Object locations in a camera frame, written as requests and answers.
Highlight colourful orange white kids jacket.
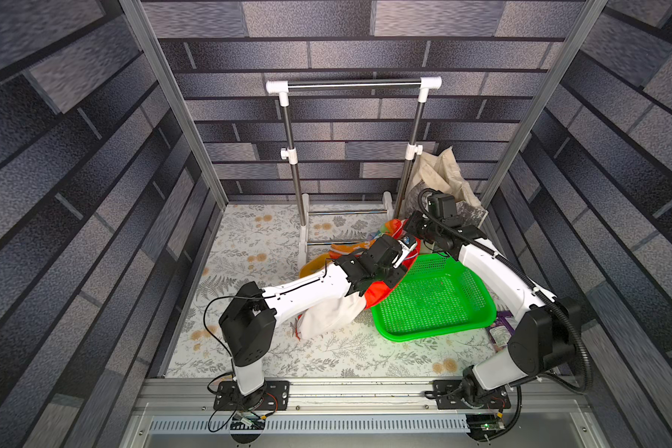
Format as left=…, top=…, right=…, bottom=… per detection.
left=295, top=220, right=421, bottom=340

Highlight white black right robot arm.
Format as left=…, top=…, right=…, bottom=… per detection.
left=406, top=188, right=593, bottom=407

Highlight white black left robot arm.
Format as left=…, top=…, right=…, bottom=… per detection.
left=217, top=234, right=420, bottom=410

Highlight metal clothes rack white joints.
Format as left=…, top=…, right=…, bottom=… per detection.
left=265, top=77, right=442, bottom=268

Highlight beige printed paper bag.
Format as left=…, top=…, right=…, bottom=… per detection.
left=398, top=147, right=488, bottom=227

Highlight green plastic basket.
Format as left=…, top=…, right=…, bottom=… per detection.
left=371, top=254, right=497, bottom=343

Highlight yellow plastic tray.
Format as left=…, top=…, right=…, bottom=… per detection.
left=299, top=254, right=329, bottom=278

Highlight purple plastic packet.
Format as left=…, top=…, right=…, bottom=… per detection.
left=486, top=311, right=517, bottom=352

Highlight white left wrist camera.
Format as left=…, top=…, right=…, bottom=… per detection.
left=398, top=234, right=420, bottom=264

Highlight black corrugated cable conduit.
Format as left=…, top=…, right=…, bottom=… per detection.
left=416, top=189, right=594, bottom=393

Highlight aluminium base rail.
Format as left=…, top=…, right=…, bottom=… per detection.
left=120, top=378, right=606, bottom=447

